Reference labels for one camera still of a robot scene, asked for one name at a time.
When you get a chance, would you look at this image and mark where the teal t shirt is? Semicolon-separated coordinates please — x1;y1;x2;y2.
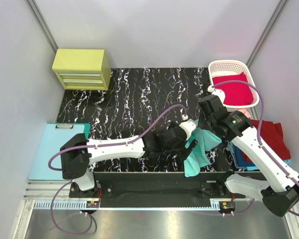
184;127;222;177

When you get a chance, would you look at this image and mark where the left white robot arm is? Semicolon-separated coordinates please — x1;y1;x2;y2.
60;119;197;197

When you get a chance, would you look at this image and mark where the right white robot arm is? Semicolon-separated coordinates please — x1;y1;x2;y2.
198;95;299;217

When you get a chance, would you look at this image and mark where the magenta shirt in basket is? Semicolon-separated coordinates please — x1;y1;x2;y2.
213;73;254;106

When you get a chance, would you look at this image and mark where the pink paper card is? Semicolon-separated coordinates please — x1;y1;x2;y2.
239;109;251;119

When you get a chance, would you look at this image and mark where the white plastic laundry basket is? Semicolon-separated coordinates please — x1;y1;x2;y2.
208;60;259;112

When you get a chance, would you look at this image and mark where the dark red folded shirt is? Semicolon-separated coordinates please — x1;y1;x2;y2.
241;119;292;162

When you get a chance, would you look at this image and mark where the green clipboard with paper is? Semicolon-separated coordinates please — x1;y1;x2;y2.
28;123;90;181

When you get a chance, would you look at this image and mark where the yellow drawer cabinet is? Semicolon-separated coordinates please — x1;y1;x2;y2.
52;48;111;91

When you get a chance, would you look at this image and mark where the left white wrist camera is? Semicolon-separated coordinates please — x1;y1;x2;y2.
179;115;197;140

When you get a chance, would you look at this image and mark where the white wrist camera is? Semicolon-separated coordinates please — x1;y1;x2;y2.
207;86;226;104
179;115;197;140

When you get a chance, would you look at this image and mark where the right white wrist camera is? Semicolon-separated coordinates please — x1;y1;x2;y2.
207;86;226;104

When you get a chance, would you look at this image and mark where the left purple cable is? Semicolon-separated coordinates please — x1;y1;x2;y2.
48;104;189;239

